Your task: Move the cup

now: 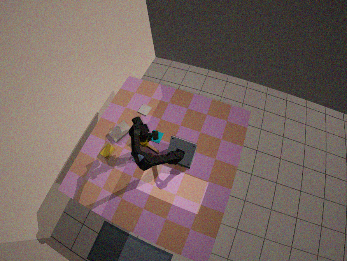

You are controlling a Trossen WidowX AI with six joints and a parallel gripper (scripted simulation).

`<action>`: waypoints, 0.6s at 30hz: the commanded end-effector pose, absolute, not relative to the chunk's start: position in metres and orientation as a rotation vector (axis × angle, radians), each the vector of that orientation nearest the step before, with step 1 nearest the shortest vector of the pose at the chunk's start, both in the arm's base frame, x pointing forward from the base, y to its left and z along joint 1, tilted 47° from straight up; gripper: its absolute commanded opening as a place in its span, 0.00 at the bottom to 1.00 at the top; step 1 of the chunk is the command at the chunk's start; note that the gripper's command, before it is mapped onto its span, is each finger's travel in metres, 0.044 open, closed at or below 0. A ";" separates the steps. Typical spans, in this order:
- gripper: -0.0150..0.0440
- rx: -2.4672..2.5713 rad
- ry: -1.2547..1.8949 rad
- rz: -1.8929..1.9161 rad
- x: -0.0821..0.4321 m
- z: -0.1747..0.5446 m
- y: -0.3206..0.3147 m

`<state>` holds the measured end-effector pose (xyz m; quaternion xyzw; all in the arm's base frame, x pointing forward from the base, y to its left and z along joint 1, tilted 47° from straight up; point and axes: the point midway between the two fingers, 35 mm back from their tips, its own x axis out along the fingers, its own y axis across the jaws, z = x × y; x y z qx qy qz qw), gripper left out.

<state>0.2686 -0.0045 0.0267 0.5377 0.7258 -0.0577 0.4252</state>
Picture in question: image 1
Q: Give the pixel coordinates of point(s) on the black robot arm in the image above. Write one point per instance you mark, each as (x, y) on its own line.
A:
(139, 128)

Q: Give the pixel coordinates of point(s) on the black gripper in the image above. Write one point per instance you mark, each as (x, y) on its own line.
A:
(148, 136)

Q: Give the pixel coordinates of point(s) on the grey square pad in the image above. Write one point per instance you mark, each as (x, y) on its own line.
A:
(144, 109)

